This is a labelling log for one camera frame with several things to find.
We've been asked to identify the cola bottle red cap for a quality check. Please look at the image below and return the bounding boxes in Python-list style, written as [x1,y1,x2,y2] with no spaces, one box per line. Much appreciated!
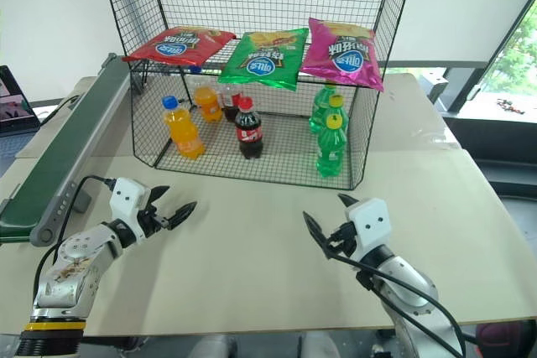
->
[219,83,245,123]
[233,96,265,161]

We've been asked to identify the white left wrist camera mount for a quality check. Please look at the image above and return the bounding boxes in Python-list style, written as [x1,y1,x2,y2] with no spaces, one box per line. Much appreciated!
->
[108,177,151,244]

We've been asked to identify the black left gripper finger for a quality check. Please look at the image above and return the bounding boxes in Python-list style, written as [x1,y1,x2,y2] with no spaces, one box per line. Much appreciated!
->
[148,184,171,208]
[167,200,198,231]

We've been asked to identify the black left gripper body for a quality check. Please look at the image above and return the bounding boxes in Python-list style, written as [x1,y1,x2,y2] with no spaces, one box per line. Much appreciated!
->
[137,200,173,239]

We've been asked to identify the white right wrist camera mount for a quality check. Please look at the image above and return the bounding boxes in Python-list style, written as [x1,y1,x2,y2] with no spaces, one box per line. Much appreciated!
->
[344,197,394,263]

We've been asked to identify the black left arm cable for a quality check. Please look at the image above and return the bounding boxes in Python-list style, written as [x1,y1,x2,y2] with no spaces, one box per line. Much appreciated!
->
[31,175,117,300]

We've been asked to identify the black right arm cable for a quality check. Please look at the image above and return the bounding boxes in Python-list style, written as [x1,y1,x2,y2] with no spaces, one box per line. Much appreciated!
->
[325,244,468,358]

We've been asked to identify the pink chip bag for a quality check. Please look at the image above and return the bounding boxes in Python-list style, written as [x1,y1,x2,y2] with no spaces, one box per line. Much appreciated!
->
[300,17,386,93]

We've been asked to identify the green conveyor belt grey frame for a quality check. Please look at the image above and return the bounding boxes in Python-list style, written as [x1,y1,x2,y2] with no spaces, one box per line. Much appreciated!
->
[0,52,133,247]

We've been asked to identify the orange soda bottle blue cap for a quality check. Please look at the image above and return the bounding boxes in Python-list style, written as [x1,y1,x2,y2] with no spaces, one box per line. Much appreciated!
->
[189,65,224,124]
[161,96,207,162]

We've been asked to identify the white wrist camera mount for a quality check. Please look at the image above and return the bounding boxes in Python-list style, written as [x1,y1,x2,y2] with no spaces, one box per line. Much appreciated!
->
[108,177,151,244]
[344,197,394,263]

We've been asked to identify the small dark parts on sill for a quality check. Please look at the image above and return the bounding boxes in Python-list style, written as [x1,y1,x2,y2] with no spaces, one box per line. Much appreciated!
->
[496,97,526,116]

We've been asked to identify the green chip bag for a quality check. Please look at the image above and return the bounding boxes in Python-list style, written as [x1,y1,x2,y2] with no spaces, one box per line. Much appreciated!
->
[216,27,310,92]

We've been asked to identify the red chip bag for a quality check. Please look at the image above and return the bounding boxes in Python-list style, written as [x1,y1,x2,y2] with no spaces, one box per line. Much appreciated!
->
[121,25,237,70]

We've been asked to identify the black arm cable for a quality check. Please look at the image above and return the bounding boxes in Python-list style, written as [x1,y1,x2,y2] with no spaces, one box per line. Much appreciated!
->
[325,244,468,358]
[31,175,117,300]

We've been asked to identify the green soda bottle yellow cap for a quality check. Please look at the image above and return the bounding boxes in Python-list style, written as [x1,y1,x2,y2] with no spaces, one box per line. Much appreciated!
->
[315,113,350,179]
[309,94,350,136]
[313,83,338,114]

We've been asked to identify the open laptop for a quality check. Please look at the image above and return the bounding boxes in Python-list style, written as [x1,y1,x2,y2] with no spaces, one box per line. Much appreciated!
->
[0,65,43,138]

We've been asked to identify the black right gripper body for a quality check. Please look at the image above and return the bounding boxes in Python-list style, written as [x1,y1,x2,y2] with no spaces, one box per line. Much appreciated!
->
[326,220,358,258]

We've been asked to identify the dark purple rounded shape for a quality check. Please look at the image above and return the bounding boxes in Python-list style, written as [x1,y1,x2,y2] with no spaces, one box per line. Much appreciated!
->
[477,320,537,358]

